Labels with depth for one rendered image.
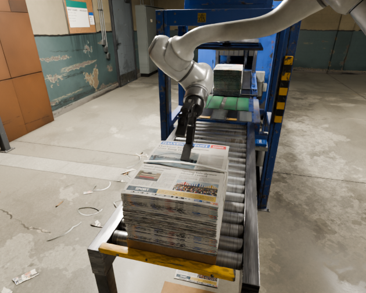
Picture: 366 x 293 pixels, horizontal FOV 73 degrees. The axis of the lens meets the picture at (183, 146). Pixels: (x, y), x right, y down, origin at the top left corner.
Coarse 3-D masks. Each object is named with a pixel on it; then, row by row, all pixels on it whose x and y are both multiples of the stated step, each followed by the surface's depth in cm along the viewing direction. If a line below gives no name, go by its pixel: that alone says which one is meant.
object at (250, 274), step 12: (252, 132) 170; (252, 144) 153; (252, 156) 139; (252, 168) 127; (252, 180) 117; (252, 192) 109; (252, 204) 102; (252, 216) 95; (252, 228) 90; (252, 240) 85; (252, 252) 80; (252, 264) 77; (240, 276) 82; (252, 276) 73; (240, 288) 76; (252, 288) 71
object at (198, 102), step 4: (196, 100) 89; (200, 100) 90; (196, 104) 89; (200, 104) 90; (192, 108) 87; (196, 108) 90; (200, 108) 90; (192, 112) 87; (196, 112) 91; (200, 112) 91; (192, 116) 87; (196, 116) 94; (192, 120) 88; (188, 124) 90; (192, 124) 89
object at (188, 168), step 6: (150, 162) 87; (156, 162) 87; (162, 162) 87; (168, 168) 83; (174, 168) 83; (180, 168) 83; (186, 168) 84; (192, 168) 84; (198, 168) 84; (204, 168) 84; (222, 168) 84; (216, 174) 80; (222, 174) 80
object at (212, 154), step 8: (160, 144) 100; (168, 144) 100; (176, 144) 100; (200, 144) 99; (208, 144) 99; (152, 152) 93; (160, 152) 93; (168, 152) 93; (176, 152) 93; (192, 152) 93; (200, 152) 93; (208, 152) 93; (216, 152) 92; (224, 152) 92; (176, 160) 88; (192, 160) 88; (200, 160) 88; (208, 160) 88; (216, 160) 88; (224, 160) 87; (224, 176) 86; (224, 184) 89; (224, 192) 90
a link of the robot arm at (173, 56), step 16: (288, 0) 69; (304, 0) 66; (320, 0) 65; (272, 16) 73; (288, 16) 71; (304, 16) 70; (192, 32) 83; (208, 32) 81; (224, 32) 79; (240, 32) 78; (256, 32) 76; (272, 32) 76; (160, 48) 87; (176, 48) 86; (192, 48) 86; (160, 64) 90; (176, 64) 89; (192, 64) 93; (176, 80) 97
